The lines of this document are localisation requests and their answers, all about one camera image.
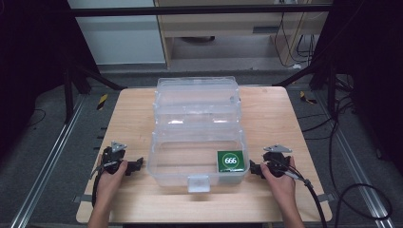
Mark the person's right hand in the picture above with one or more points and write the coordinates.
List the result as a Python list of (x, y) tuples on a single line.
[(280, 188)]

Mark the black horizontal bar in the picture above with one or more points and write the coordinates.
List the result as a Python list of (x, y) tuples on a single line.
[(196, 10)]

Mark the clear plastic storage box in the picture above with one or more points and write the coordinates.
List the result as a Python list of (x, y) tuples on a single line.
[(196, 126)]

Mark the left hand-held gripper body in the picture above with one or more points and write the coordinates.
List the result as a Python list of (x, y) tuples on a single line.
[(111, 155)]

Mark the black metal stand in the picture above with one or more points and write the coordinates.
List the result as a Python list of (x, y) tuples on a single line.
[(79, 82), (320, 76)]

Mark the white cabinet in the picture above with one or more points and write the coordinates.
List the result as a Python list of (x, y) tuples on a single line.
[(120, 38)]

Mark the aluminium floor rail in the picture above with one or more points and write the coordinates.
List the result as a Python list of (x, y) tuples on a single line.
[(47, 164), (358, 171)]

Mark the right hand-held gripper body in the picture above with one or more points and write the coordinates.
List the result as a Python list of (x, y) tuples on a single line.
[(277, 161)]

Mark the yellow black striped tape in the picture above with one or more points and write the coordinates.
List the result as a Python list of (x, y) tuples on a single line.
[(102, 101), (306, 98)]

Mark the green square packet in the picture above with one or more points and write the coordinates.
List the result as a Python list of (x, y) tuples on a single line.
[(230, 161)]

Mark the person's left hand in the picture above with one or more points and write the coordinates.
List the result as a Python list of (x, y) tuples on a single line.
[(109, 185)]

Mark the light wooden cabinet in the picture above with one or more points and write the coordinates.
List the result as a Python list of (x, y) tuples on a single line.
[(221, 28)]

